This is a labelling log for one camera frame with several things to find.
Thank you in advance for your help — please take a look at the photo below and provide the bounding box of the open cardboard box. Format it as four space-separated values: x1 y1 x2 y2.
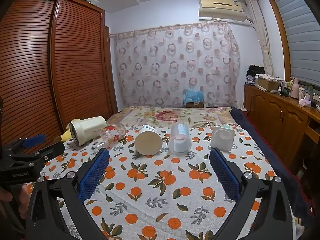
257 74 281 92

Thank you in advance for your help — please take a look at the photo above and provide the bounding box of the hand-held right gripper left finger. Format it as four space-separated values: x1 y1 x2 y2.
25 148 110 240

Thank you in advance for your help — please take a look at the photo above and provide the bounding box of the ring pattern sheer curtain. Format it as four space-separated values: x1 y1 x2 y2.
114 22 241 108

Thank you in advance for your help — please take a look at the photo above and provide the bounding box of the floral blanket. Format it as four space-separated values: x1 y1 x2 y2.
106 106 241 131

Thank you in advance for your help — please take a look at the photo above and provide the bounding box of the grey window blind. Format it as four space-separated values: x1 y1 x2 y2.
271 0 320 83

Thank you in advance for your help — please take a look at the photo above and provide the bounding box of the wooden side cabinet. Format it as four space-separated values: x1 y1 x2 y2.
244 83 320 172

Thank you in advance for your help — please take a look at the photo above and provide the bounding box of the pile of dark clothes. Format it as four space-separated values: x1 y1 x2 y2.
246 65 265 85

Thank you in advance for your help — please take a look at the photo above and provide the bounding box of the pink thermos bottle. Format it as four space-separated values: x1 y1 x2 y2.
291 78 301 99

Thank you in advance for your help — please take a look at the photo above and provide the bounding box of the yellow plush toy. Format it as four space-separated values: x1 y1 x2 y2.
54 127 73 143

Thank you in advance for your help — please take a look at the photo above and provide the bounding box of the orange fruit print cloth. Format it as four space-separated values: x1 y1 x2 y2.
25 126 293 240

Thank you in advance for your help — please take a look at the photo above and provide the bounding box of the cream insulated cup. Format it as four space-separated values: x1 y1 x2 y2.
69 116 107 146

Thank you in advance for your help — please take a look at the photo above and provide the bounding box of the clear floral glass cup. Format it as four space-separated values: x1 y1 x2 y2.
93 122 127 150

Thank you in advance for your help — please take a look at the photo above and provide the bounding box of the brown slatted wardrobe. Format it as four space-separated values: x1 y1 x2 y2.
0 0 118 155

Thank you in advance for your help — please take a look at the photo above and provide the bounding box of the white round cup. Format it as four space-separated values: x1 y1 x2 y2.
134 124 163 155

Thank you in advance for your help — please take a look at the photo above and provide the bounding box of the blue plastic bag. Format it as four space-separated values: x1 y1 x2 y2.
183 89 205 103

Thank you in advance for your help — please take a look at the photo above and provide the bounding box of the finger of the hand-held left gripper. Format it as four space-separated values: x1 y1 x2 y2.
4 134 47 157
14 142 65 166

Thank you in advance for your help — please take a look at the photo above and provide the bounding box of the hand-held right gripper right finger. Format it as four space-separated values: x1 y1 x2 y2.
209 147 294 240

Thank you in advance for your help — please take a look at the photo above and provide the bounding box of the tied beige curtain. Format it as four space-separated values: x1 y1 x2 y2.
244 0 275 75

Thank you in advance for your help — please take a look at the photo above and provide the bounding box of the white square cup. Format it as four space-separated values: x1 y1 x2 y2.
210 126 236 153

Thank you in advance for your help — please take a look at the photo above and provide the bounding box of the person's left hand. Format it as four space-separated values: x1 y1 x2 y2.
0 184 32 214

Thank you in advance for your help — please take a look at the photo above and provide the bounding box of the white air conditioner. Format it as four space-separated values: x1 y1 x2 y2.
198 0 247 25

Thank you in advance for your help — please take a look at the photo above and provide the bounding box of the translucent plastic cup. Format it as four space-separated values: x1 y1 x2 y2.
168 123 192 154

